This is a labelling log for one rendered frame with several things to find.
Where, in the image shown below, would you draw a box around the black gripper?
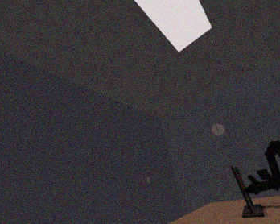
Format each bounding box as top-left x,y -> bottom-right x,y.
244,182 -> 267,195

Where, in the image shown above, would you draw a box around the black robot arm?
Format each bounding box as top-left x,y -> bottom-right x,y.
248,141 -> 280,192

